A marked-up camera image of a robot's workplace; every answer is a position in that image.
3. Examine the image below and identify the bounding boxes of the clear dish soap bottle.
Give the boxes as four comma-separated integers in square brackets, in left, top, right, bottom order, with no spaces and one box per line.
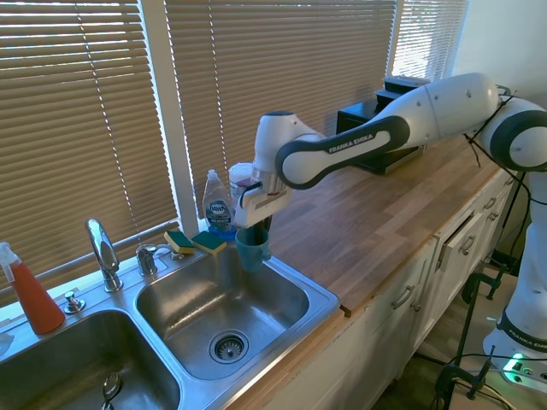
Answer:
[201,168,238,241]

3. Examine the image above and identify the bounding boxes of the chrome side sprayer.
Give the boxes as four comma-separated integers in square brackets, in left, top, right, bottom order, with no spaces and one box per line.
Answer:
[135,243,173,278]

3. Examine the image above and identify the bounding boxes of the white window post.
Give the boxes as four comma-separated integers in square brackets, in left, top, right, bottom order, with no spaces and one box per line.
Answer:
[139,0,203,234]

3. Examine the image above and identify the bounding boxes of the black stand pole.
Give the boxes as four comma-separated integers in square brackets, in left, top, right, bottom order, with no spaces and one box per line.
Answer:
[451,272,476,369]

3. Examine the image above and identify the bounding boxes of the tan blind behind sink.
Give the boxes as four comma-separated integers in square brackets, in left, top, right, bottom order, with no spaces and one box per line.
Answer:
[0,0,181,307]

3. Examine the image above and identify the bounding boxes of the chrome sink hole cap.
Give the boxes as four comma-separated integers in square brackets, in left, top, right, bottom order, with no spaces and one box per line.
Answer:
[63,290,87,315]

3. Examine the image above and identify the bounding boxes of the orange spray bottle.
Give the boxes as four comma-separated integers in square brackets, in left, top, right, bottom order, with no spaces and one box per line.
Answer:
[0,241,67,336]

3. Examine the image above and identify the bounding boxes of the yellow green sponge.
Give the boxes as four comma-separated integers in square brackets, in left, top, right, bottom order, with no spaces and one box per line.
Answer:
[162,230,196,255]
[191,230,228,256]

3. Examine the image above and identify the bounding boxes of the narrow tan blind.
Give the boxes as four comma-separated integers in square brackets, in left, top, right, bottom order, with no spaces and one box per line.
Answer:
[391,0,469,85]

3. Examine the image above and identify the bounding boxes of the black metal clamp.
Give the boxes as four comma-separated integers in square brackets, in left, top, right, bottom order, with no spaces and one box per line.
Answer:
[460,263,521,301]
[435,345,502,401]

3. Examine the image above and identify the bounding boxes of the wide tan blind behind counter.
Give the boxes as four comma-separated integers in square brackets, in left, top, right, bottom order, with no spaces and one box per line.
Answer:
[164,0,399,207]

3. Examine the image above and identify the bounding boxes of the Lysol wipes canister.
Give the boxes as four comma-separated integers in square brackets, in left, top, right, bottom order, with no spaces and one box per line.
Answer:
[226,161,258,215]

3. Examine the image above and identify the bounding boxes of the black countertop appliance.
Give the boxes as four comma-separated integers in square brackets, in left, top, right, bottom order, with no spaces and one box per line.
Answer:
[336,76,429,176]

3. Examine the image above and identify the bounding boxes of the chrome faucet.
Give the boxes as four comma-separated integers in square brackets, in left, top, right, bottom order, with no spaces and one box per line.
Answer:
[85,218,125,293]

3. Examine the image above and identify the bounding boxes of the white kitchen cabinet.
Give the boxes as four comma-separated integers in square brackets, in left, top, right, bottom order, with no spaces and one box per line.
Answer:
[237,165,521,410]

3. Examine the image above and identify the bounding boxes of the stainless steel double sink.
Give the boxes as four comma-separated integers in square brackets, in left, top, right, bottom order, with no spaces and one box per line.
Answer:
[0,244,341,410]

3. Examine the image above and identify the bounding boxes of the teal ceramic mug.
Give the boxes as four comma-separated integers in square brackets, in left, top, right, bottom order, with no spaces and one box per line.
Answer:
[234,226,274,273]

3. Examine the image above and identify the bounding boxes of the metal spoon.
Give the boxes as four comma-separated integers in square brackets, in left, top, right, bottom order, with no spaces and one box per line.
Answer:
[101,371,123,410]

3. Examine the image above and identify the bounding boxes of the metal sink drain strainer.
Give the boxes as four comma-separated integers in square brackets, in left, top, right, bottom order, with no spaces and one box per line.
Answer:
[208,328,250,366]

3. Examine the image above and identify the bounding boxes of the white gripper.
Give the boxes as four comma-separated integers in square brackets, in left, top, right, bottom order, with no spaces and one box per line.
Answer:
[233,182,294,248]

